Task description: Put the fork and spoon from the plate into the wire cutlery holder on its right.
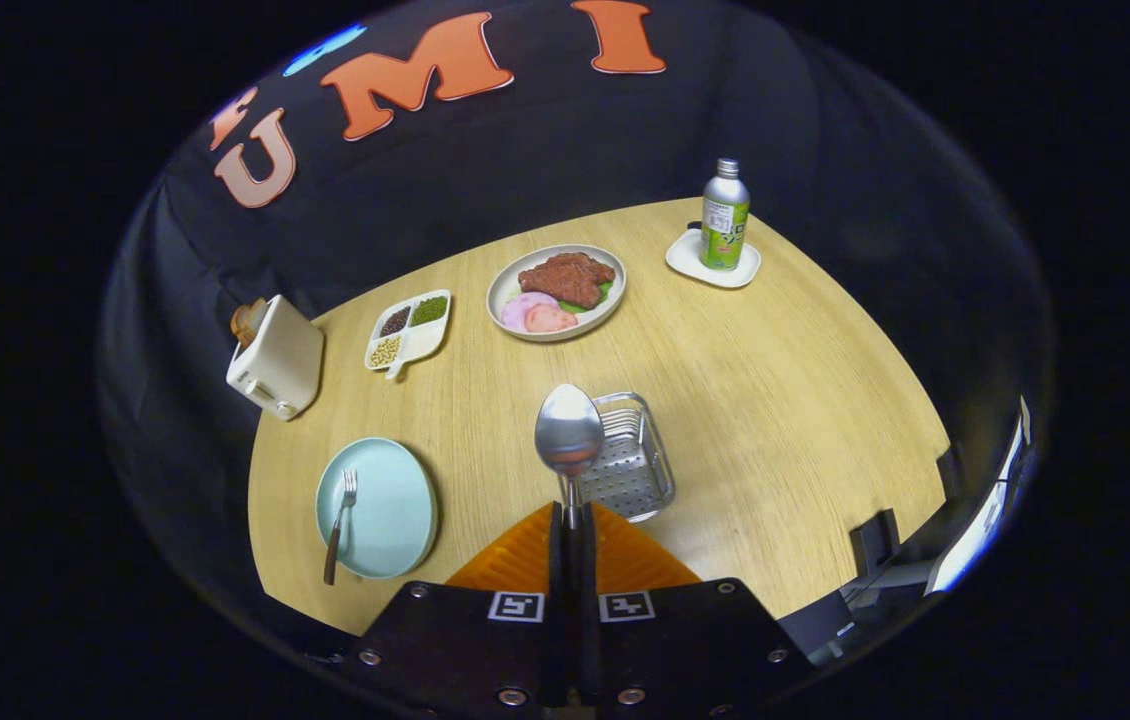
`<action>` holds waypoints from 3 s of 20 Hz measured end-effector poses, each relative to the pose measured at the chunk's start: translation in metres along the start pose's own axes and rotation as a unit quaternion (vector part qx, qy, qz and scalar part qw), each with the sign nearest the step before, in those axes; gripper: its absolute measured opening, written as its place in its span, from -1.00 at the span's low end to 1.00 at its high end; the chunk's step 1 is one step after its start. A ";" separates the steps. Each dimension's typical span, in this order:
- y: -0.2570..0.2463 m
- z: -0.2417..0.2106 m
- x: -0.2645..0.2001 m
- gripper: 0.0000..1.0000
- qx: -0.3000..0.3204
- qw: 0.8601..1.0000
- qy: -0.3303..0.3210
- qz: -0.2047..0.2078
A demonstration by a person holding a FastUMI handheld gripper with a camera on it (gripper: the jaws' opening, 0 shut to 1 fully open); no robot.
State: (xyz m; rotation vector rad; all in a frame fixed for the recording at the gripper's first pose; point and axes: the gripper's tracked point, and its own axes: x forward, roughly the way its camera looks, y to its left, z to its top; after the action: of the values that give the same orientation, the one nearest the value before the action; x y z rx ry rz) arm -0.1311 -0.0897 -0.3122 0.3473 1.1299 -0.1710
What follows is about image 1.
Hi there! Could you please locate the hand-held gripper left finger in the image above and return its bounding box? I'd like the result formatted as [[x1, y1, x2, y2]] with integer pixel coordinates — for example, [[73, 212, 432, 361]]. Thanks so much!
[[330, 502, 571, 720]]

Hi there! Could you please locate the silver green drink bottle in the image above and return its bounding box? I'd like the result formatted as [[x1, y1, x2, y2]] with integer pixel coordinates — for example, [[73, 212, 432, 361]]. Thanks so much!
[[700, 158, 751, 272]]

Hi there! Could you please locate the black block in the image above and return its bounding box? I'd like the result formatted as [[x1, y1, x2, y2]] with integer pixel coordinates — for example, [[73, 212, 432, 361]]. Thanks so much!
[[850, 510, 901, 576]]

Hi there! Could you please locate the light blue plate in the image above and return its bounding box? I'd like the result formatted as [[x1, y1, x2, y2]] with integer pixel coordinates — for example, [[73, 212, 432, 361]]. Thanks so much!
[[315, 437, 439, 581]]

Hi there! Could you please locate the metal spoon wooden handle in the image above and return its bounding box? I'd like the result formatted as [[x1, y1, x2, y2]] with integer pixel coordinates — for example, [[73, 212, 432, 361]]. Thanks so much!
[[534, 383, 607, 531]]

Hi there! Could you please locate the pale pink ham slice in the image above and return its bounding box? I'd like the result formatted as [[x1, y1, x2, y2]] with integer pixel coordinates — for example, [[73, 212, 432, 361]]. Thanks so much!
[[501, 291, 561, 332]]

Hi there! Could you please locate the green lettuce leaf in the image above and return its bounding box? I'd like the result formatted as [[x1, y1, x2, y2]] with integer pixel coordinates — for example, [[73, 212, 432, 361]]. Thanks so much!
[[565, 280, 614, 314]]

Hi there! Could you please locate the round beige plate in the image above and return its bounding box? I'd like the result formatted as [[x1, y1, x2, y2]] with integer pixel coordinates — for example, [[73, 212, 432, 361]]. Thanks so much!
[[486, 244, 627, 343]]

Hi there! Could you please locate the metal fork wooden handle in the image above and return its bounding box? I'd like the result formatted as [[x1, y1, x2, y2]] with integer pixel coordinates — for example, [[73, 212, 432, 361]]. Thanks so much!
[[323, 468, 359, 587]]

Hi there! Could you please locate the white square coaster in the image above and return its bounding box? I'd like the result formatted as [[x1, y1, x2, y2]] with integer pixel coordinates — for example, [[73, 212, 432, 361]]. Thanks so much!
[[665, 228, 762, 290]]

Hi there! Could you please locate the bright white screen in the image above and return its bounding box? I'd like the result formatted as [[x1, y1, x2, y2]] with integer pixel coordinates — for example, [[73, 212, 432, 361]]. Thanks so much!
[[925, 395, 1034, 596]]

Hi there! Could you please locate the white toaster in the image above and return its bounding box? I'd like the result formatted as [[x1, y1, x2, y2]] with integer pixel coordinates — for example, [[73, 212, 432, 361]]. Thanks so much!
[[226, 294, 325, 422]]

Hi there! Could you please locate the brown steak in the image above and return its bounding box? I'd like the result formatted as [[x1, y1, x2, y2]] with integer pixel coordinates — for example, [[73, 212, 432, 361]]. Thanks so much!
[[518, 252, 616, 309]]

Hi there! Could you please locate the reddish pink ham slice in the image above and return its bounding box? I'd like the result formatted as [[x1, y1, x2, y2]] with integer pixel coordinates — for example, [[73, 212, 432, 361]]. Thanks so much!
[[525, 303, 578, 334]]

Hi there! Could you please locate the brown toast slice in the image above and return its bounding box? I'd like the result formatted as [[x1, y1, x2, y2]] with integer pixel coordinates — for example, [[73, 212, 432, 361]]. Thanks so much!
[[230, 297, 271, 348]]

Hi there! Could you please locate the white divided dish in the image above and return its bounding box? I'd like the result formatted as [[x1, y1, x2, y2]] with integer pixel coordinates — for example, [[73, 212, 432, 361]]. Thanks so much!
[[364, 289, 452, 381]]

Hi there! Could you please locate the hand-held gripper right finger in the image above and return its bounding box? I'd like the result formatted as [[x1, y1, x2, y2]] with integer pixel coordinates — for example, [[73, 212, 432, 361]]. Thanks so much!
[[580, 502, 816, 720]]

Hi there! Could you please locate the metal wire cutlery basket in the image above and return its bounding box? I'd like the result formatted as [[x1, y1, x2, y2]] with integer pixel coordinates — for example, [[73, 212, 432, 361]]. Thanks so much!
[[580, 392, 676, 523]]

